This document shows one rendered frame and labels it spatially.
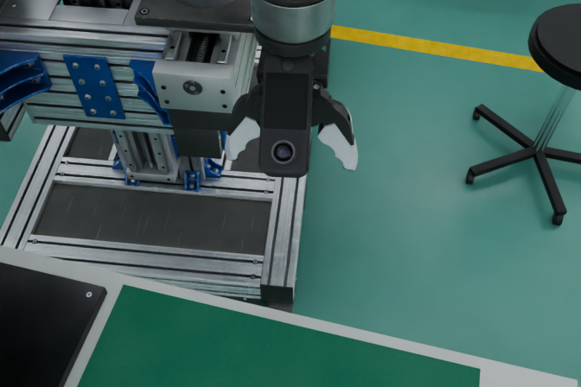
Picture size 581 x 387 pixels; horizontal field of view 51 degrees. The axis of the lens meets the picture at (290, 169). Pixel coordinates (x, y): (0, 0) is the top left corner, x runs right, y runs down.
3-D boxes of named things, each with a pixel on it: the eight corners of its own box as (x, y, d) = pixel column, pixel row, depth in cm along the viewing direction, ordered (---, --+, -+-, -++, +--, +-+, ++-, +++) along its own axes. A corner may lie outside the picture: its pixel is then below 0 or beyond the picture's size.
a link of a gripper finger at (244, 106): (254, 136, 68) (298, 95, 62) (252, 149, 67) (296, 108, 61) (218, 117, 66) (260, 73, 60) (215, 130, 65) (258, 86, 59)
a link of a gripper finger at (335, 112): (366, 130, 65) (322, 79, 60) (366, 142, 64) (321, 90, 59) (328, 143, 68) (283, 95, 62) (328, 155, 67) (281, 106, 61)
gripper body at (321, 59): (330, 79, 68) (337, -12, 58) (325, 137, 63) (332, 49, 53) (263, 73, 69) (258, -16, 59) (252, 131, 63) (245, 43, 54)
